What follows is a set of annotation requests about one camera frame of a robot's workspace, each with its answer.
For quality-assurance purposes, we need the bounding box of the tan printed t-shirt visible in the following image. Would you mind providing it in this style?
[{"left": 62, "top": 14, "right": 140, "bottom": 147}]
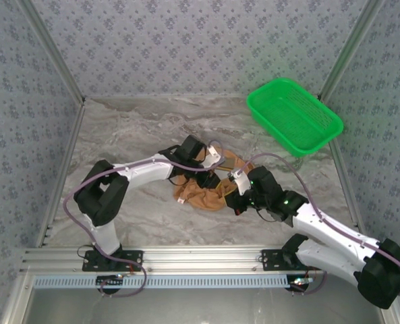
[{"left": 173, "top": 150, "right": 256, "bottom": 212}]

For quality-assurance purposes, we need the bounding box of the green plastic mesh basket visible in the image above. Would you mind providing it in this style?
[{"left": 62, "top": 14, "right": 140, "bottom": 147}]
[{"left": 246, "top": 77, "right": 345, "bottom": 159}]

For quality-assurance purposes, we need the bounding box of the black controller board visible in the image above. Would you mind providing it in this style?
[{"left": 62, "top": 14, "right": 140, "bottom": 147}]
[
  {"left": 96, "top": 275, "right": 125, "bottom": 294},
  {"left": 288, "top": 275, "right": 311, "bottom": 294}
]

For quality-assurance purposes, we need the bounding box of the grey sheet metal panel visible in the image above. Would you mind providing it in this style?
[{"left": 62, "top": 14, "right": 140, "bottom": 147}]
[{"left": 17, "top": 286, "right": 388, "bottom": 324}]

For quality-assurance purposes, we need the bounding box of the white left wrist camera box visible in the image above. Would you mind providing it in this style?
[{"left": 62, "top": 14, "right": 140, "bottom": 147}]
[{"left": 201, "top": 144, "right": 223, "bottom": 169}]

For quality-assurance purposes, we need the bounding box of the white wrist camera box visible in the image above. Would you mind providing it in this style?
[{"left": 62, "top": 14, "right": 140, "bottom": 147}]
[
  {"left": 201, "top": 144, "right": 223, "bottom": 169},
  {"left": 228, "top": 170, "right": 252, "bottom": 196}
]

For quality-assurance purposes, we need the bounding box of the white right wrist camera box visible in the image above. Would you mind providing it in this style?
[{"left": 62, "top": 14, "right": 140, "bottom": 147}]
[{"left": 228, "top": 170, "right": 252, "bottom": 196}]

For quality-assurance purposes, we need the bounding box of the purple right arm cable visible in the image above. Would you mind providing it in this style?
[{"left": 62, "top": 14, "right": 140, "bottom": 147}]
[{"left": 233, "top": 153, "right": 400, "bottom": 297}]

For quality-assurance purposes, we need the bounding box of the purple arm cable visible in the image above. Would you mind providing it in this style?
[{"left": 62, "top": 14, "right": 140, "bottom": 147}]
[
  {"left": 63, "top": 140, "right": 225, "bottom": 259},
  {"left": 233, "top": 153, "right": 400, "bottom": 297}
]

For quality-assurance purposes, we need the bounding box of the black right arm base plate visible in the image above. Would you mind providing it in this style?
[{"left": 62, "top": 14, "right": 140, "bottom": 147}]
[{"left": 260, "top": 248, "right": 324, "bottom": 272}]

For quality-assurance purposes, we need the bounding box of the aluminium mounting rail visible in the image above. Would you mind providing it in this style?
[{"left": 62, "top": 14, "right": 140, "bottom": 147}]
[{"left": 20, "top": 245, "right": 389, "bottom": 273}]

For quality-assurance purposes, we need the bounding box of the thin purple base cable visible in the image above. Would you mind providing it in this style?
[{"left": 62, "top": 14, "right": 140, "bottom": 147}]
[
  {"left": 84, "top": 254, "right": 148, "bottom": 298},
  {"left": 289, "top": 261, "right": 328, "bottom": 296}
]

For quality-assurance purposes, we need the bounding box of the white slotted cable duct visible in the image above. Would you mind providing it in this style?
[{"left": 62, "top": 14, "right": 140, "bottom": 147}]
[{"left": 33, "top": 273, "right": 311, "bottom": 290}]

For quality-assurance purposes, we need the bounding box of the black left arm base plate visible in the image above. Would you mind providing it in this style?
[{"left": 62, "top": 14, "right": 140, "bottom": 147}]
[{"left": 82, "top": 249, "right": 144, "bottom": 272}]

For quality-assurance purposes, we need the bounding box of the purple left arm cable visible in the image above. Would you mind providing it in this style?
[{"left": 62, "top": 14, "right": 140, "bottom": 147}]
[{"left": 63, "top": 140, "right": 225, "bottom": 259}]

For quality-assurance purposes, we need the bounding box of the aluminium frame post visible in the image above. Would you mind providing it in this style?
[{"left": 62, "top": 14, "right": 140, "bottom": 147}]
[
  {"left": 318, "top": 0, "right": 386, "bottom": 101},
  {"left": 17, "top": 0, "right": 86, "bottom": 106}
]

